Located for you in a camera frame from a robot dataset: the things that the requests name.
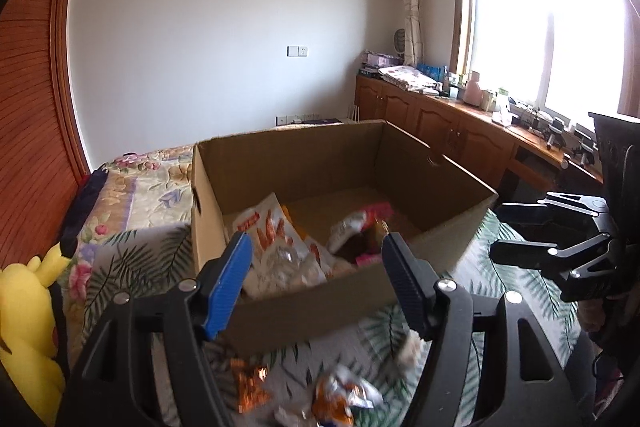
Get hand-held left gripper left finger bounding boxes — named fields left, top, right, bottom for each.
left=55, top=231, right=253, bottom=427

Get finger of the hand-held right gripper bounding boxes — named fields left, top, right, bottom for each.
left=500, top=192, right=611, bottom=228
left=490, top=232, right=616, bottom=278

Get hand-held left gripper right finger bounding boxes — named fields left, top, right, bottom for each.
left=381, top=232, right=596, bottom=427

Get large orange crayfish snack packet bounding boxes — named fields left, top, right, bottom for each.
left=234, top=192, right=328, bottom=299

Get pink snack packet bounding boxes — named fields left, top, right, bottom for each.
left=356, top=202, right=397, bottom=268

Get brown cardboard box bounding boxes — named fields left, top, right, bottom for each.
left=191, top=119, right=500, bottom=358

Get leaf print blanket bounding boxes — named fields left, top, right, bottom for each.
left=70, top=207, right=583, bottom=427

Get black mesh chair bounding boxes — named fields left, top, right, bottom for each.
left=589, top=111, right=640, bottom=218

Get small golden candy wrapper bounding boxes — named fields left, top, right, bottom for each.
left=230, top=356, right=272, bottom=416

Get white bottle green cap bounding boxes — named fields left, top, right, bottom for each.
left=492, top=88, right=511, bottom=124

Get floral quilt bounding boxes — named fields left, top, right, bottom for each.
left=60, top=144, right=197, bottom=268

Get wooden sideboard cabinet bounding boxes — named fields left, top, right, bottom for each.
left=355, top=74, right=606, bottom=220

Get red orange snack packet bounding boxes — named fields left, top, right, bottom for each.
left=309, top=364, right=386, bottom=427

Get pink bottle on cabinet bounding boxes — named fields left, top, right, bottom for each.
left=462, top=71, right=484, bottom=106

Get dark cloth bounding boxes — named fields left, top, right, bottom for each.
left=59, top=167, right=109, bottom=254

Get folded floral bedding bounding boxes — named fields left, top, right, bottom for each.
left=377, top=66, right=442, bottom=94

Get wooden framed window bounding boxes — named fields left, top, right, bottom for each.
left=449, top=0, right=640, bottom=135

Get yellow plush toy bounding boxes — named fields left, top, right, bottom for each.
left=0, top=254, right=73, bottom=427

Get purple box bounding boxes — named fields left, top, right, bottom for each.
left=362, top=51, right=402, bottom=68

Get wooden slatted wardrobe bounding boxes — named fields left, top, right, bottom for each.
left=0, top=0, right=94, bottom=270

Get wall power sockets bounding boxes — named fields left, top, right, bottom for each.
left=276, top=112, right=321, bottom=128

